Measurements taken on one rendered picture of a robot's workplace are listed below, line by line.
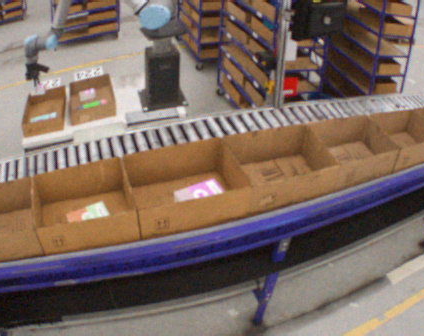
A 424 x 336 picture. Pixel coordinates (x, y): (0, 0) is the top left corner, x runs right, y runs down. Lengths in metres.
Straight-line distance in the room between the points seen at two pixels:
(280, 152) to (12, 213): 1.21
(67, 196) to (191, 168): 0.53
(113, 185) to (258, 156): 0.61
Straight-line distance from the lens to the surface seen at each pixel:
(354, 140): 2.10
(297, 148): 1.90
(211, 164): 1.74
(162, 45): 2.29
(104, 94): 2.60
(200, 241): 1.47
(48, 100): 2.69
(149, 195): 1.66
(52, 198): 1.69
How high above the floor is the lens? 2.03
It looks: 40 degrees down
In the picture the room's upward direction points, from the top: 3 degrees clockwise
